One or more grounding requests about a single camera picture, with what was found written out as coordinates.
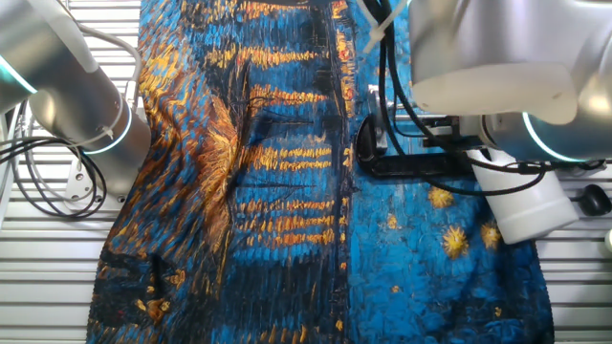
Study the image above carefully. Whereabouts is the black base cable loop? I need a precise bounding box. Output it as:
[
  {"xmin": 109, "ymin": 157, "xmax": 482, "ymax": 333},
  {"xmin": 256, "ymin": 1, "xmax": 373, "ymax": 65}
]
[{"xmin": 0, "ymin": 138, "xmax": 109, "ymax": 220}]

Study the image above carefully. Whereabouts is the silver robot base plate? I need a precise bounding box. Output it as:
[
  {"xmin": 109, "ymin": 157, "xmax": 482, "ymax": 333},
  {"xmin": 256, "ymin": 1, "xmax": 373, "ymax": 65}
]
[{"xmin": 64, "ymin": 152, "xmax": 130, "ymax": 211}]

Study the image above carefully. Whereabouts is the black cast clamp frame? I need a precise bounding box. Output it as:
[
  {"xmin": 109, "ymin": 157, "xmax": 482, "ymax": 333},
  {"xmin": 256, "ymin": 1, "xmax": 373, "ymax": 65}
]
[{"xmin": 356, "ymin": 113, "xmax": 479, "ymax": 182}]

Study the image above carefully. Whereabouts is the starry night painted tablecloth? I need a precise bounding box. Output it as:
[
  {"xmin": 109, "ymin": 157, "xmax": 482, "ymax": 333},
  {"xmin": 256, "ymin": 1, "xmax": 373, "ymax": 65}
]
[{"xmin": 85, "ymin": 0, "xmax": 556, "ymax": 344}]

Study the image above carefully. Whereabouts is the white plastic jug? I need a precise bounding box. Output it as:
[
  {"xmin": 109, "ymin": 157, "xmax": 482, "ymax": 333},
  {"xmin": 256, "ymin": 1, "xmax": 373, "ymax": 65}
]
[{"xmin": 466, "ymin": 147, "xmax": 580, "ymax": 246}]

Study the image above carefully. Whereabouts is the black round knob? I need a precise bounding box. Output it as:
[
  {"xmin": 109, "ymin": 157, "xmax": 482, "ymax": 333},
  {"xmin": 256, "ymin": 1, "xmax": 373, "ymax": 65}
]
[{"xmin": 568, "ymin": 183, "xmax": 612, "ymax": 218}]

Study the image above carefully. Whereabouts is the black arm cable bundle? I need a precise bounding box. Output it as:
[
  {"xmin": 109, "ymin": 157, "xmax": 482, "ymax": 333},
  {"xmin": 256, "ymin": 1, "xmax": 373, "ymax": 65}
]
[{"xmin": 365, "ymin": 0, "xmax": 608, "ymax": 198}]

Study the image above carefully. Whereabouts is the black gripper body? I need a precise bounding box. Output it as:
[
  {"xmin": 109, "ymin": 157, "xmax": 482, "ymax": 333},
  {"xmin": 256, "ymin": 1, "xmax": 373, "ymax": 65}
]
[{"xmin": 423, "ymin": 124, "xmax": 487, "ymax": 152}]

